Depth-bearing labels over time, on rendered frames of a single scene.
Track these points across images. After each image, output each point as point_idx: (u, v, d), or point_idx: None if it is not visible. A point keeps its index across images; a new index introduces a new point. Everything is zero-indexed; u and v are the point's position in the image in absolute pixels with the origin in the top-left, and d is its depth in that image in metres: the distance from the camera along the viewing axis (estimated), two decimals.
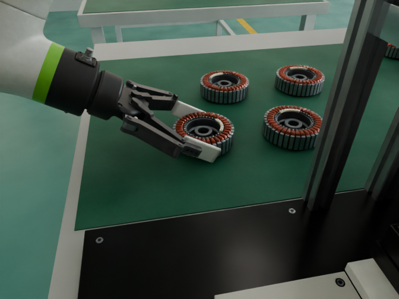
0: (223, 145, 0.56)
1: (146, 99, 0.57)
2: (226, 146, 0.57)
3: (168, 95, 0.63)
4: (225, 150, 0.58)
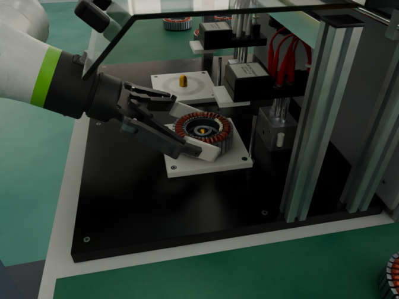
0: (223, 144, 0.56)
1: (145, 101, 0.57)
2: (226, 146, 0.57)
3: (166, 96, 0.63)
4: (225, 149, 0.58)
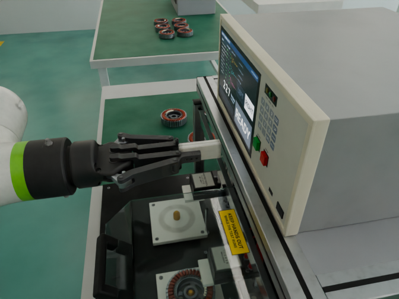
0: None
1: (134, 165, 0.52)
2: None
3: (170, 168, 0.52)
4: None
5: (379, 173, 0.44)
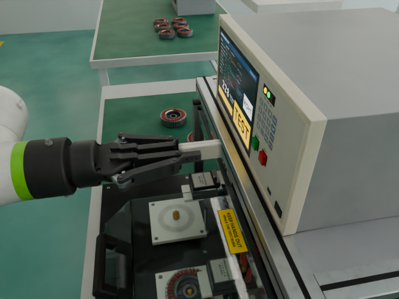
0: None
1: (134, 165, 0.52)
2: None
3: (170, 168, 0.52)
4: None
5: (376, 172, 0.44)
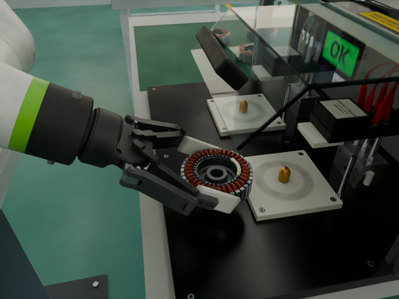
0: (242, 193, 0.47)
1: (148, 169, 0.44)
2: (245, 194, 0.48)
3: (183, 205, 0.42)
4: (243, 198, 0.49)
5: None
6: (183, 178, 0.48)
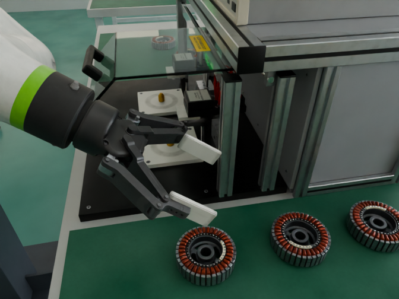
0: (218, 277, 0.57)
1: (133, 165, 0.45)
2: (222, 277, 0.57)
3: (151, 209, 0.42)
4: (221, 279, 0.58)
5: None
6: (176, 252, 0.60)
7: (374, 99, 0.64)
